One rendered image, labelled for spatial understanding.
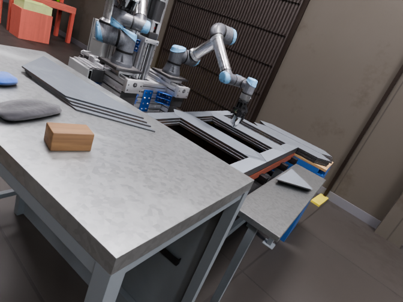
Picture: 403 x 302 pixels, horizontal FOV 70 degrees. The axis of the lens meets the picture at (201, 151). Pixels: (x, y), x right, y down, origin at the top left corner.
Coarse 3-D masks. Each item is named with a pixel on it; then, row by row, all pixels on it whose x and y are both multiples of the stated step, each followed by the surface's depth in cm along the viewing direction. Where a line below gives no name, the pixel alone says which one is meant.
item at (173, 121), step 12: (168, 120) 189; (180, 120) 199; (204, 120) 226; (216, 120) 234; (192, 132) 194; (204, 132) 190; (240, 132) 225; (264, 132) 250; (216, 144) 185; (252, 144) 220; (264, 144) 216; (240, 156) 178; (252, 156) 179
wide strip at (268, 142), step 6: (216, 114) 245; (222, 120) 233; (228, 120) 241; (240, 126) 237; (246, 132) 226; (252, 132) 233; (258, 138) 223; (264, 138) 230; (270, 144) 220; (276, 144) 226; (282, 150) 217
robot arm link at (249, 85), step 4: (244, 80) 196; (248, 80) 192; (252, 80) 191; (256, 80) 192; (244, 84) 194; (248, 84) 192; (252, 84) 192; (256, 84) 193; (244, 88) 195; (248, 88) 193; (252, 88) 193; (244, 92) 194; (248, 92) 194; (252, 92) 195
